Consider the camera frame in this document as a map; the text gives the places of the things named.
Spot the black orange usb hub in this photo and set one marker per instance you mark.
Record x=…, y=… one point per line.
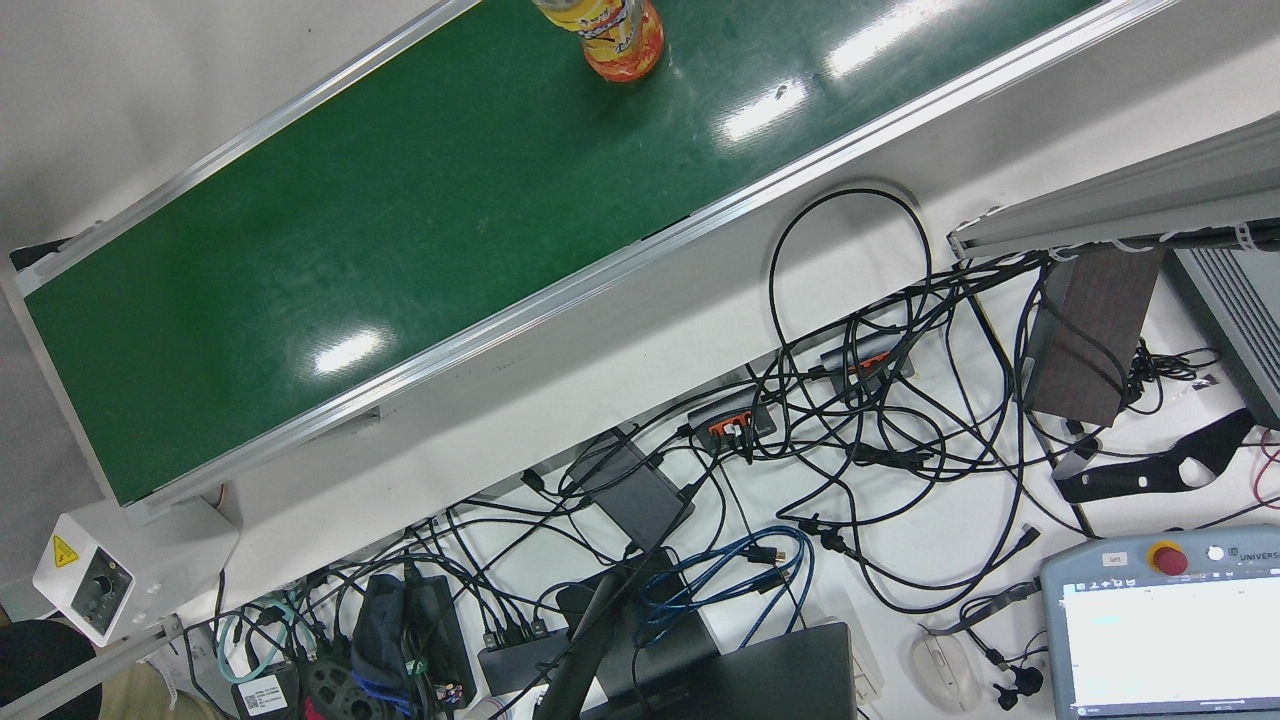
x=865, y=365
x=730, y=420

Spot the black power brick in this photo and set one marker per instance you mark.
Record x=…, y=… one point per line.
x=635, y=495

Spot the green conveyor belt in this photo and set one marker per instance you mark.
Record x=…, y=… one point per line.
x=450, y=250

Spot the black monitor stand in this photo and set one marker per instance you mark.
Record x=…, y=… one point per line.
x=590, y=640

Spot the yellow orange drink bottle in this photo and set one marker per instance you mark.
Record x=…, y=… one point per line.
x=615, y=45

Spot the black docking hub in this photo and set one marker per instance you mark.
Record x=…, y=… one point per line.
x=520, y=660

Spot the black computer monitor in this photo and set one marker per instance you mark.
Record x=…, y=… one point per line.
x=760, y=680

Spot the black power adapter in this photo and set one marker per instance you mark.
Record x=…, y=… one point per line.
x=440, y=640

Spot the dark blue pouch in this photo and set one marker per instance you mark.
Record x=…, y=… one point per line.
x=378, y=630

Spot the white keyboard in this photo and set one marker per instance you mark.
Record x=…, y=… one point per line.
x=866, y=672

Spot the white computer mouse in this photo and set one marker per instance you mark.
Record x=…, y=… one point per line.
x=945, y=672

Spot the black round spool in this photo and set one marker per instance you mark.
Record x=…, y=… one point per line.
x=345, y=692

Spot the dark brown box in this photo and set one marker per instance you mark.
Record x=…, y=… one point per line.
x=1090, y=340

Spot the black earphones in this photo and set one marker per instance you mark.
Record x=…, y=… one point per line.
x=1025, y=680

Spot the grey teach pendant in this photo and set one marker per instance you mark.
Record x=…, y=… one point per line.
x=1150, y=640

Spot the white conveyor control box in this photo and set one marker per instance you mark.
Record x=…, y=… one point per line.
x=95, y=590

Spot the grey ribbed metal device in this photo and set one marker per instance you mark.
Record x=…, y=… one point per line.
x=1240, y=320

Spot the person in black hoodie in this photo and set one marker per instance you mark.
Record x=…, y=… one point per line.
x=40, y=660

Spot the black flat bracket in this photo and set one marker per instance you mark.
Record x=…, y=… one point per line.
x=1130, y=480

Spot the aluminium camera pillar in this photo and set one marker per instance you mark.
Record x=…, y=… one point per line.
x=1120, y=200

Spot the aluminium frame bar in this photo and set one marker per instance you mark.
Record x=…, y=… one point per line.
x=120, y=655

